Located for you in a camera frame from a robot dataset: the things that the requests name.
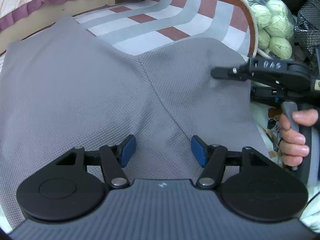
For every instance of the striped checked rug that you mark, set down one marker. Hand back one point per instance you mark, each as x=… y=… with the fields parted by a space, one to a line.
x=138 y=27

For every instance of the person's right hand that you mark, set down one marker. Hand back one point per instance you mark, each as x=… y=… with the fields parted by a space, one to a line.
x=293 y=145

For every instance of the grey knit garment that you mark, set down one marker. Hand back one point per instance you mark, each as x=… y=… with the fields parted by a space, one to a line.
x=63 y=88

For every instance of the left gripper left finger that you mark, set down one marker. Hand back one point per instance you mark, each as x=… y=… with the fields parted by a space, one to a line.
x=114 y=159

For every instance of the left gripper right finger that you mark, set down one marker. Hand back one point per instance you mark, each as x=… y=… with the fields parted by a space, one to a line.
x=212 y=159

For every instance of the black mesh bag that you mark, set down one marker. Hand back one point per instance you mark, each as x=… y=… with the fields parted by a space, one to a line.
x=306 y=30

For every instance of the bag of yarn balls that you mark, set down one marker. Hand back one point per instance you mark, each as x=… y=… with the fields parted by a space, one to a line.
x=275 y=25

